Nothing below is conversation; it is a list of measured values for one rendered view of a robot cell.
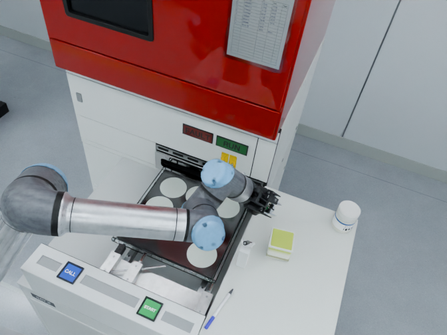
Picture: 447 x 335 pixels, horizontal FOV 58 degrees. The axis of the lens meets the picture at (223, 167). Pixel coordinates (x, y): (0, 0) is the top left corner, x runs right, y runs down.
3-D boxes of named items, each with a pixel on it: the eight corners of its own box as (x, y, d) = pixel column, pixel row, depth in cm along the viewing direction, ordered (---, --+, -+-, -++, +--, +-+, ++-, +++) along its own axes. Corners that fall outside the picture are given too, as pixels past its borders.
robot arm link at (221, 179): (191, 175, 102) (213, 150, 102) (215, 189, 111) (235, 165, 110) (207, 193, 97) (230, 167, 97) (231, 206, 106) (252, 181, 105)
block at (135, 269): (134, 264, 129) (134, 259, 127) (144, 268, 128) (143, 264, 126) (120, 285, 124) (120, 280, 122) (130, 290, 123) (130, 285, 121)
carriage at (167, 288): (111, 258, 133) (110, 254, 131) (212, 302, 126) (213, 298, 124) (97, 278, 128) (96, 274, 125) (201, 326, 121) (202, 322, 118)
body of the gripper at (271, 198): (271, 219, 117) (251, 208, 107) (249, 210, 122) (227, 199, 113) (282, 196, 118) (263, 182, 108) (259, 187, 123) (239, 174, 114)
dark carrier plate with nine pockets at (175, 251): (165, 170, 156) (165, 169, 155) (248, 201, 149) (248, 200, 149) (117, 238, 133) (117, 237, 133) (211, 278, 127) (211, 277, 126)
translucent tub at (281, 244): (268, 238, 131) (272, 226, 126) (291, 243, 130) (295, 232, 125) (265, 257, 126) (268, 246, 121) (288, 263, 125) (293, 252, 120)
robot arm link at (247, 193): (219, 193, 110) (231, 167, 111) (227, 199, 113) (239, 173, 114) (239, 201, 105) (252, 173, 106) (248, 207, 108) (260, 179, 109)
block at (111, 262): (112, 254, 131) (112, 250, 128) (122, 258, 130) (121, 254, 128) (98, 275, 125) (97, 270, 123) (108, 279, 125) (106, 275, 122)
